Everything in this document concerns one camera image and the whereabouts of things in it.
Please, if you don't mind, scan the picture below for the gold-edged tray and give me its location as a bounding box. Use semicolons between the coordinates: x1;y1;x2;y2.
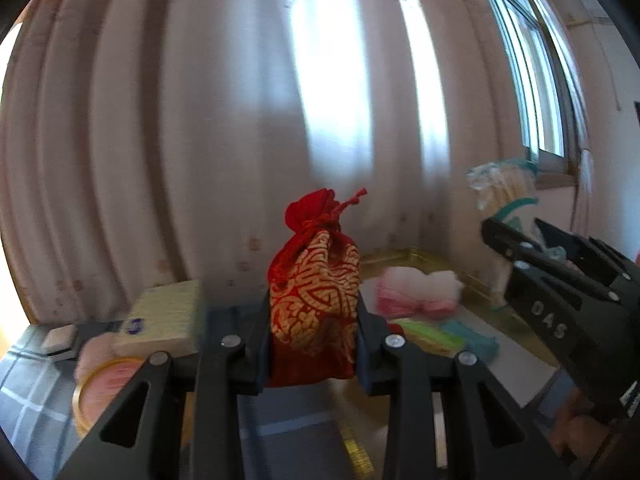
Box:
360;246;566;411

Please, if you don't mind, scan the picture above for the pink round puff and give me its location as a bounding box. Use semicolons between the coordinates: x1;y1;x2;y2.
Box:
75;335;132;377

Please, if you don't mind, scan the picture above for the pale yellow tissue box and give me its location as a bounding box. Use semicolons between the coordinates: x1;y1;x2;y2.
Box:
111;280;207;357

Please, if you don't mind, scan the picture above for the red gold drawstring pouch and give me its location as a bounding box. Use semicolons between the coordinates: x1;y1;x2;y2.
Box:
267;187;368;389

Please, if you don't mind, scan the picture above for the window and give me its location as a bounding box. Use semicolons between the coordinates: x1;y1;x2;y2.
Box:
470;0;593;173

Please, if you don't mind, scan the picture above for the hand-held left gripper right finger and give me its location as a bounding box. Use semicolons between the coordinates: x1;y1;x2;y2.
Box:
354;300;572;480

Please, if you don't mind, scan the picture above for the hanging clear plastic bag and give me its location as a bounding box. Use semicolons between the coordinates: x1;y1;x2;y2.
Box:
466;159;542;307

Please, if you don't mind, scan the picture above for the person's right hand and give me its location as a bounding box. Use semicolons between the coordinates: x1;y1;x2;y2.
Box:
547;390;628;468

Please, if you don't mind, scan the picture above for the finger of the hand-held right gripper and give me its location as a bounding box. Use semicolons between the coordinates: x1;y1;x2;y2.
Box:
534;218;628;281
481;218;533;263

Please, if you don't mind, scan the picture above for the teal cloth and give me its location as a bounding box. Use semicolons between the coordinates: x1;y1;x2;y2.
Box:
440;320;501;362

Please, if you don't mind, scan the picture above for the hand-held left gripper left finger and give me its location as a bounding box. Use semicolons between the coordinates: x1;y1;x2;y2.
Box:
55;290;274;480

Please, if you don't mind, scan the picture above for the blue plaid cloth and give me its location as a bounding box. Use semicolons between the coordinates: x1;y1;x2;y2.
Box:
0;322;351;480

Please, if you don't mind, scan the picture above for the pink towel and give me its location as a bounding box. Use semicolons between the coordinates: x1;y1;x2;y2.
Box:
375;267;467;319

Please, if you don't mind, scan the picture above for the round gold tin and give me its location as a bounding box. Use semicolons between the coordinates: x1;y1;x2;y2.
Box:
72;356;152;437

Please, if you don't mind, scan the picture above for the beige curtain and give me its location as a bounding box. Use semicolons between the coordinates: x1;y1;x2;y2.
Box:
0;0;506;328

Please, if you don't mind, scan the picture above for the white box with dark band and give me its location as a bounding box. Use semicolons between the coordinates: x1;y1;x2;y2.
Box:
41;325;79;362

